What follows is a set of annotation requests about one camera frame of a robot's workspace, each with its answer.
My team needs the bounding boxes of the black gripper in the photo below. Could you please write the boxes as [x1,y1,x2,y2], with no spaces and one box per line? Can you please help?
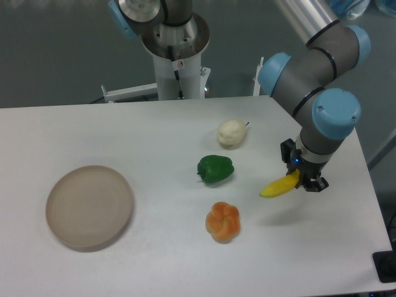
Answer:
[280,139,329,192]

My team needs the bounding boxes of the yellow banana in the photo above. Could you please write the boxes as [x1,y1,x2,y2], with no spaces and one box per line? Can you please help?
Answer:
[259,170,299,199]

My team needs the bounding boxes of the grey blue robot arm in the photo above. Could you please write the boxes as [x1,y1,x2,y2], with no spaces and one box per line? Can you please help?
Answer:
[108,1,371,197]

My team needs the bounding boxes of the white pear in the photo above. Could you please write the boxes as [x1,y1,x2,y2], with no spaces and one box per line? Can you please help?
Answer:
[217,119,250,146]

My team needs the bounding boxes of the green bell pepper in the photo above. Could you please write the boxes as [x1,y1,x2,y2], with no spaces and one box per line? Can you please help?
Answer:
[197,155,235,184]

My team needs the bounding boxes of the orange knotted bread roll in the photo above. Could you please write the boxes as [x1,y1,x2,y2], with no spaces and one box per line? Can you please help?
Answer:
[205,202,241,244]

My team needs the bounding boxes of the black device at table edge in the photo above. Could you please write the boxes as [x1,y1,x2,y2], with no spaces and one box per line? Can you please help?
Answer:
[372,251,395,283]

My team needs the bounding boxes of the blue plastic bag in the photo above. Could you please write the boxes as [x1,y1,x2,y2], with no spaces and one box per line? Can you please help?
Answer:
[326,0,371,20]

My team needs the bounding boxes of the beige round plate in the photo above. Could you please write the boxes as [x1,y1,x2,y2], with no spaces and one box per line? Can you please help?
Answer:
[45,165,134,252]

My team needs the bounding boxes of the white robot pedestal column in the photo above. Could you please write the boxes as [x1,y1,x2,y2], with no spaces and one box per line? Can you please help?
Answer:
[142,13,210,101]

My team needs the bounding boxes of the white metal mounting bracket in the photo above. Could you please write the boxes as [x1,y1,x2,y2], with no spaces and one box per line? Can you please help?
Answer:
[101,83,158,103]

